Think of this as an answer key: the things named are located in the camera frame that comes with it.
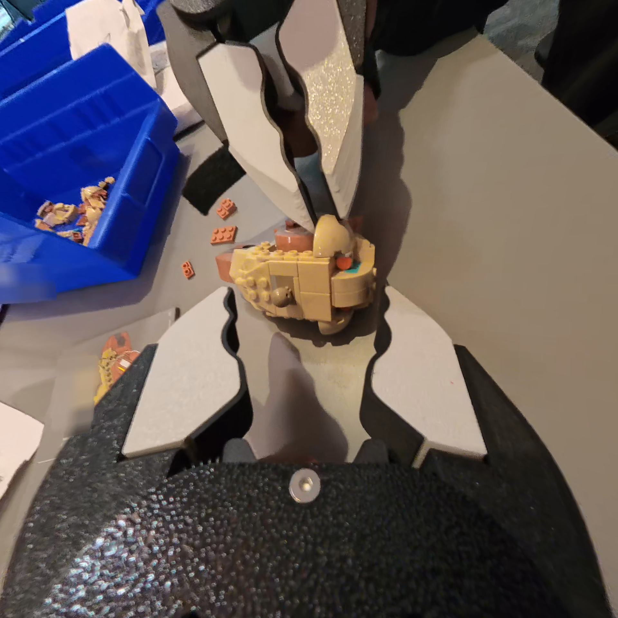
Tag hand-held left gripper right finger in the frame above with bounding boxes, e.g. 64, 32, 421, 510
360, 285, 488, 468

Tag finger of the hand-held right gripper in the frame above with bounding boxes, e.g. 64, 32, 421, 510
197, 40, 318, 232
275, 0, 365, 219

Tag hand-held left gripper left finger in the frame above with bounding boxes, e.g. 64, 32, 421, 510
121, 286, 255, 459

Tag tan and brown brick model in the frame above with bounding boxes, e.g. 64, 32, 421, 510
216, 215, 377, 337

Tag grey desk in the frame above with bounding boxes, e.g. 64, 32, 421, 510
0, 34, 618, 580

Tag grey instruction booklet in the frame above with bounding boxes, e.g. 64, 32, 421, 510
0, 307, 180, 421

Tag blue plastic bin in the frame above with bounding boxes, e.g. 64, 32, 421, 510
0, 0, 167, 99
0, 43, 183, 306

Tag pile of loose bricks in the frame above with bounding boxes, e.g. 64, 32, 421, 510
35, 176, 117, 247

